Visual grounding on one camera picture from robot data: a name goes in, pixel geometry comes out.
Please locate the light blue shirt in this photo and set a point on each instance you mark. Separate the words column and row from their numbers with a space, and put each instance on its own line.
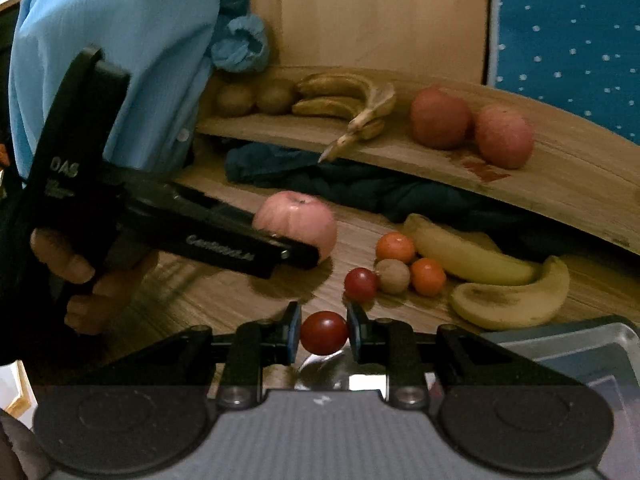
column 162, row 44

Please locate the red shelf apple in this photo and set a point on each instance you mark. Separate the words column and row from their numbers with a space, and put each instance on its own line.
column 438, row 120
column 503, row 136

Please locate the blue scrunchie cuff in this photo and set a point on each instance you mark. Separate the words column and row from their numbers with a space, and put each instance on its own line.
column 240, row 45

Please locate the dark teal cloth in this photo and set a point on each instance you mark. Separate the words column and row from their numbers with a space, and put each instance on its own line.
column 354, row 184

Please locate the yellow banana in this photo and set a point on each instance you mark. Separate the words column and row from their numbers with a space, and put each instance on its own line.
column 509, row 307
column 466, row 259

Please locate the pink apple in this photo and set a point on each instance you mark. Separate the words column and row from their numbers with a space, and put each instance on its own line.
column 300, row 217

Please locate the metal tray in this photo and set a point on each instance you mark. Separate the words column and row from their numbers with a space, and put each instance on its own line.
column 602, row 353

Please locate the shelf kiwi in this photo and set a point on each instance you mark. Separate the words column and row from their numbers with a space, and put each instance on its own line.
column 235, row 100
column 276, row 96

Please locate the left hand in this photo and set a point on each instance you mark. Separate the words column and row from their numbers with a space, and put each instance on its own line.
column 108, row 295

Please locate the red cherry tomato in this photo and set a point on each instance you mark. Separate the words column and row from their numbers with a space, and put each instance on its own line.
column 361, row 285
column 323, row 333

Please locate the small orange mandarin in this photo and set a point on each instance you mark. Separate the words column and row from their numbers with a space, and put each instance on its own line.
column 396, row 246

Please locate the shelf kiwi right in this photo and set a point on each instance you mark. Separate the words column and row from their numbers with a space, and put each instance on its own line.
column 276, row 96

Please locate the red shelf apple right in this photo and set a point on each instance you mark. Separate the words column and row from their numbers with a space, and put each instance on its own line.
column 503, row 136

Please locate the red shelf apple left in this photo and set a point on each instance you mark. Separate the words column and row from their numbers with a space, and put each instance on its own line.
column 438, row 120

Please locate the wooden shelf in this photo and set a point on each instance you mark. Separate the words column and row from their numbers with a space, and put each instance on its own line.
column 583, row 175

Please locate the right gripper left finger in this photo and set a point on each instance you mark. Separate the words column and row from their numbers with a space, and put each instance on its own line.
column 189, row 358

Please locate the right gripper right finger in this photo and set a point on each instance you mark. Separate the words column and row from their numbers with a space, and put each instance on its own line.
column 454, row 355

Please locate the shelf banana bunch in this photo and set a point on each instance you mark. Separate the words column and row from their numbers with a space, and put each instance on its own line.
column 362, row 102

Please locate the blue dotted fabric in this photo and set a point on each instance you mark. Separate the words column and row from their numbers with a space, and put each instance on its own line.
column 577, row 55

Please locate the small brown kiwi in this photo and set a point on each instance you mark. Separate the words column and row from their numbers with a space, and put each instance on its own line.
column 394, row 276

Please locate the shelf kiwi left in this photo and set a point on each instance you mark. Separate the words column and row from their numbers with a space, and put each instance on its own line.
column 235, row 100

